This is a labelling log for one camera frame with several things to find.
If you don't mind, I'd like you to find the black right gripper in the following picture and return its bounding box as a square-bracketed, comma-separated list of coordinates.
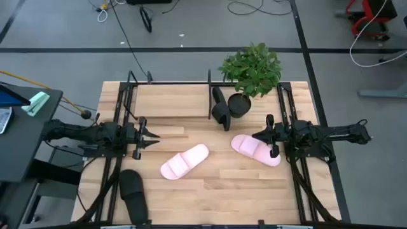
[252, 114, 292, 159]

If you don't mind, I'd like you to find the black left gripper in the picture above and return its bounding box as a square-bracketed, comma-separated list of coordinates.
[122, 116, 161, 160]

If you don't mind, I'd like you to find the pink foam slide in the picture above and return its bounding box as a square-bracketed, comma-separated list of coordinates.
[160, 143, 210, 181]
[230, 134, 282, 168]

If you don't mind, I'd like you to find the black foam slide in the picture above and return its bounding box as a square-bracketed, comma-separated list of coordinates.
[210, 86, 232, 132]
[118, 169, 150, 226]

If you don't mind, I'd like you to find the black plant pot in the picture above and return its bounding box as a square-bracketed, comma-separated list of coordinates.
[226, 92, 252, 119]

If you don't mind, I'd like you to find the green leafy plant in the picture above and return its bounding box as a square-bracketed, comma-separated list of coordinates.
[217, 41, 283, 99]

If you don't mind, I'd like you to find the mint green stapler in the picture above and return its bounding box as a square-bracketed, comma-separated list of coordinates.
[21, 91, 51, 117]

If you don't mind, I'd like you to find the black side desk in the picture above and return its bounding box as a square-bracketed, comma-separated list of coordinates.
[0, 84, 64, 184]

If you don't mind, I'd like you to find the grey desk leg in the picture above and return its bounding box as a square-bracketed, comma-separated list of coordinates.
[357, 49, 407, 99]

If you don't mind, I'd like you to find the laptop with blue screen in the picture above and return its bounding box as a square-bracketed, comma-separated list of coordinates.
[0, 81, 32, 108]

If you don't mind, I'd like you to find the grey keyboard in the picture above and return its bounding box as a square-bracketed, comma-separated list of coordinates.
[0, 107, 13, 135]

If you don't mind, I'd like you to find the red and black cart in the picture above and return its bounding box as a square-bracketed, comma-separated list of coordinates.
[335, 0, 398, 41]

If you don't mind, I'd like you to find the wooden shelf with black frame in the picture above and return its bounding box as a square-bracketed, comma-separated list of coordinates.
[127, 69, 213, 121]

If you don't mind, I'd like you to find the black aluminium table frame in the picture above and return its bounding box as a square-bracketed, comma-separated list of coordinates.
[71, 81, 343, 229]

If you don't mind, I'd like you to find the long black floor cable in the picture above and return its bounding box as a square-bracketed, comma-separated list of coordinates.
[109, 0, 150, 80]

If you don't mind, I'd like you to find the black strap loop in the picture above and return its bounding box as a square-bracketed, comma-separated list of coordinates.
[139, 5, 153, 34]

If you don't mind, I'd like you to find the white floor cable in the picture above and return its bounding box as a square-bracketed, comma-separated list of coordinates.
[348, 0, 407, 68]

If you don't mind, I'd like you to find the coiled black floor cable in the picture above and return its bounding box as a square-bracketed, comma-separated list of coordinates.
[226, 0, 293, 17]

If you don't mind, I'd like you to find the white cable with yellow plug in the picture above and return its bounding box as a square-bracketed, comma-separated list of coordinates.
[96, 3, 109, 24]

